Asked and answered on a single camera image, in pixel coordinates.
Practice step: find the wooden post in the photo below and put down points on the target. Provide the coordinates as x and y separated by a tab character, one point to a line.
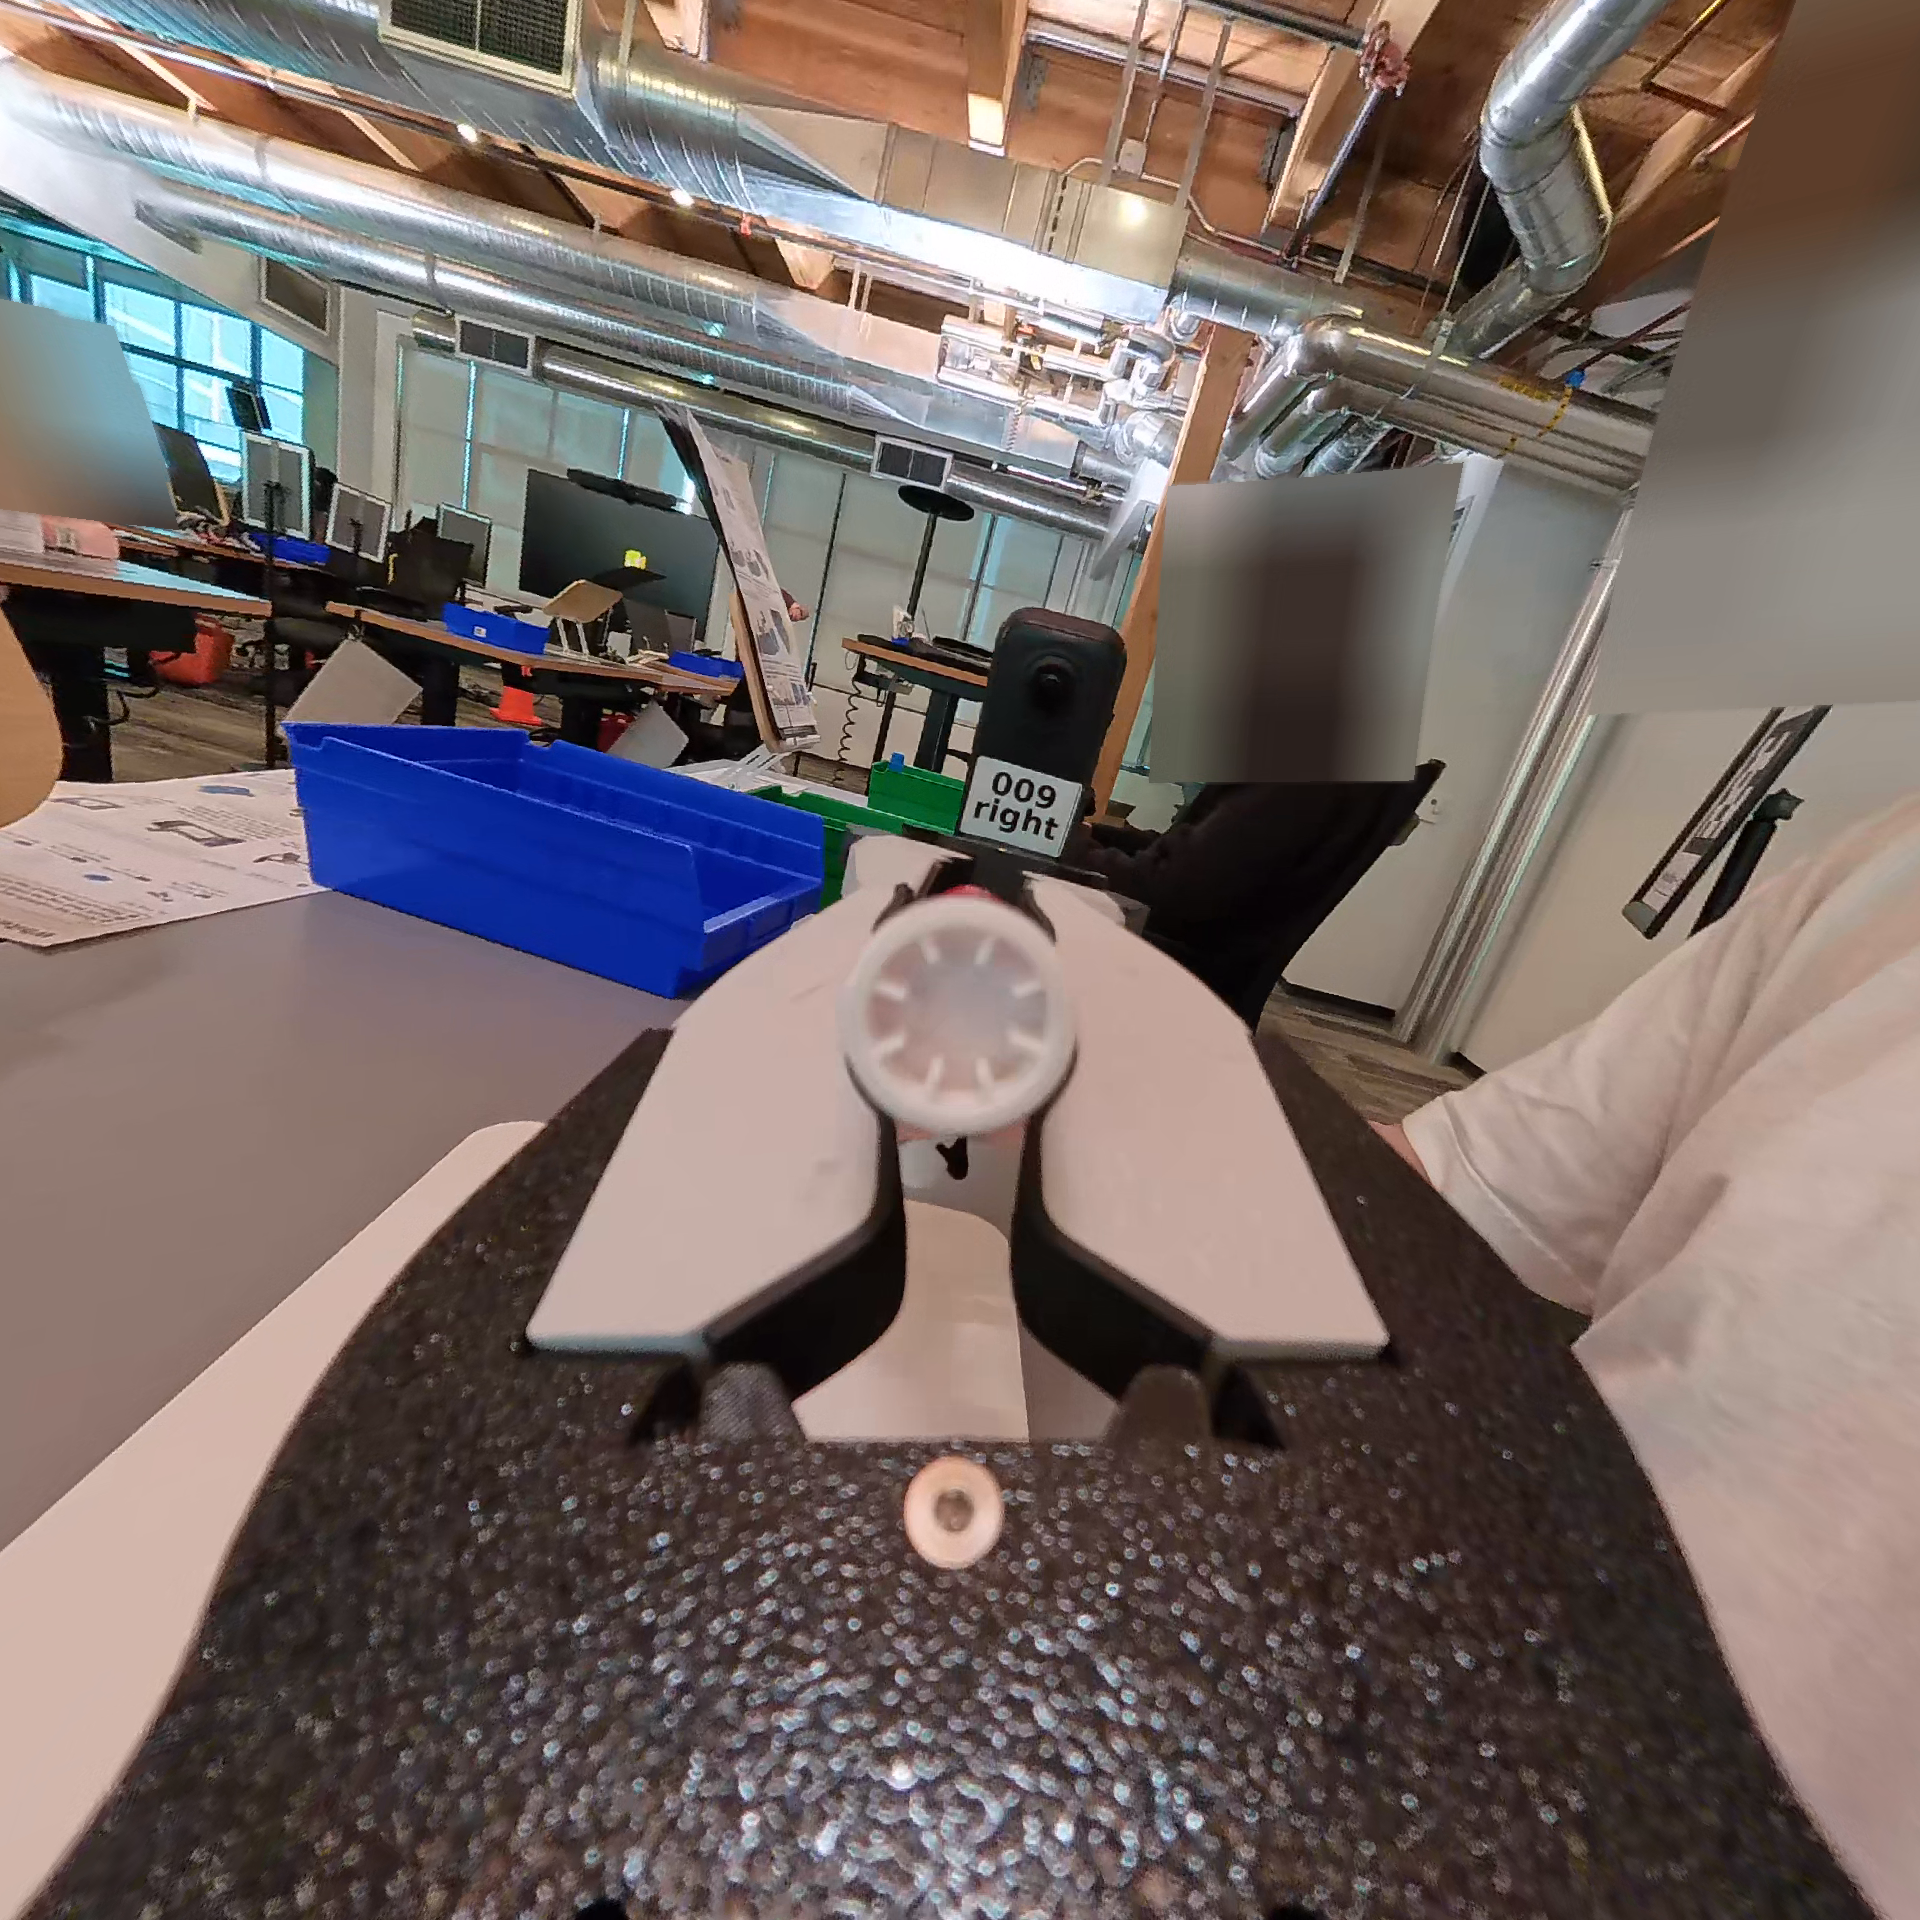
1185	495

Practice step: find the red dry-erase marker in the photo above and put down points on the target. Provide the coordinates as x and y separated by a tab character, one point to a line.
960	1021

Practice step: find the orange traffic cone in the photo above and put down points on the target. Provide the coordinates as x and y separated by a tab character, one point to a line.
517	709

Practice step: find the green storage bin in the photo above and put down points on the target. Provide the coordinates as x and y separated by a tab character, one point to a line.
902	796

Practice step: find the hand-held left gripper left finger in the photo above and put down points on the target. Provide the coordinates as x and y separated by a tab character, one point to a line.
704	1171

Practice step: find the instruction sheet on stand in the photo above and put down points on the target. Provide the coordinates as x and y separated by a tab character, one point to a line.
19	721

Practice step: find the black computer monitor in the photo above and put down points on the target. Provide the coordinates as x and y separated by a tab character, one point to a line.
616	540

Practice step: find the printed instruction paper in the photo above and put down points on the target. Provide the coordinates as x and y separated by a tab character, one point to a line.
136	856

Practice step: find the poster board on stand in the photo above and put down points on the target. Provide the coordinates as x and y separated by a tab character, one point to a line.
758	587

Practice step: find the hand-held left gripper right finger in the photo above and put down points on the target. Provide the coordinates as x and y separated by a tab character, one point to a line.
1200	1184

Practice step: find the silver ventilation duct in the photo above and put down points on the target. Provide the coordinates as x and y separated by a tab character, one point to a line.
676	270

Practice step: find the black framed picture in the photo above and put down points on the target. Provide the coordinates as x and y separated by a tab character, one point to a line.
1725	809

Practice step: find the blue storage bin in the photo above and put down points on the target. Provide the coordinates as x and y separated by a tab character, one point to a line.
557	856

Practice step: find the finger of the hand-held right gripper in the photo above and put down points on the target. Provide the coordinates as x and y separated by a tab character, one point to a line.
1118	908
892	867

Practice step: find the white whiteboard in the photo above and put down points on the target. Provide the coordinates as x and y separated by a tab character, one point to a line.
224	1349

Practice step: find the silver metal pole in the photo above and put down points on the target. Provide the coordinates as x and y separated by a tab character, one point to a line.
1517	796

